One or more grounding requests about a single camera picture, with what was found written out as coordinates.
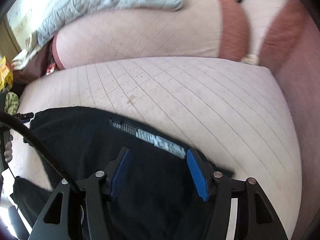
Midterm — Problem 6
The pink quilted bed sheet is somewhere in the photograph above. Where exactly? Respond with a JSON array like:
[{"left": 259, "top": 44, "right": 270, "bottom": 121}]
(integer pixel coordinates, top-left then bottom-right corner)
[{"left": 18, "top": 57, "right": 302, "bottom": 237}]

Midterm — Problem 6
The red white small box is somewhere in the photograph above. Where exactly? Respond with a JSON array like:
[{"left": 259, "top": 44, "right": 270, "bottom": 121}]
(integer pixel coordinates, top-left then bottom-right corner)
[{"left": 46, "top": 63, "right": 57, "bottom": 75}]

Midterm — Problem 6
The green patterned folded quilt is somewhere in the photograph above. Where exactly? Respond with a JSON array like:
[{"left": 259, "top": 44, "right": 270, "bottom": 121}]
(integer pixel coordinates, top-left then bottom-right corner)
[{"left": 4, "top": 92, "right": 19, "bottom": 115}]

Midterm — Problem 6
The pink headboard bolster cushion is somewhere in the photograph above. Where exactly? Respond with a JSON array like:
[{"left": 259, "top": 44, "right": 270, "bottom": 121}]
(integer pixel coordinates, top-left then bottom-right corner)
[{"left": 53, "top": 0, "right": 249, "bottom": 69}]

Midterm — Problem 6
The beige folded cloth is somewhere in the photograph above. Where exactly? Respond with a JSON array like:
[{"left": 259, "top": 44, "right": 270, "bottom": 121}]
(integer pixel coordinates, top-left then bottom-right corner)
[{"left": 11, "top": 31, "right": 42, "bottom": 71}]

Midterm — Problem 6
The brown folded blanket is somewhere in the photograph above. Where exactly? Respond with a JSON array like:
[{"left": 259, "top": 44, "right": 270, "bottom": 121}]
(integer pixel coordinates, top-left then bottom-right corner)
[{"left": 13, "top": 40, "right": 55, "bottom": 85}]

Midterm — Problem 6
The black cable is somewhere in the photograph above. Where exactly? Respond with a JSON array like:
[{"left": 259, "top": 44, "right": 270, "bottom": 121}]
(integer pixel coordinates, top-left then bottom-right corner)
[{"left": 0, "top": 110, "right": 81, "bottom": 193}]

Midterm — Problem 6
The yellow plastic bag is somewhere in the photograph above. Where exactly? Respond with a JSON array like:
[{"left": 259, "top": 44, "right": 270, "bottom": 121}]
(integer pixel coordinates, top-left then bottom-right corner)
[{"left": 0, "top": 57, "right": 13, "bottom": 92}]

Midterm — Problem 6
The person's left hand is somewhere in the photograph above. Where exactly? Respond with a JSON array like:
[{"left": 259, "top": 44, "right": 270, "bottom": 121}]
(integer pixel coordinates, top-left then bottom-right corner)
[{"left": 4, "top": 135, "right": 13, "bottom": 163}]

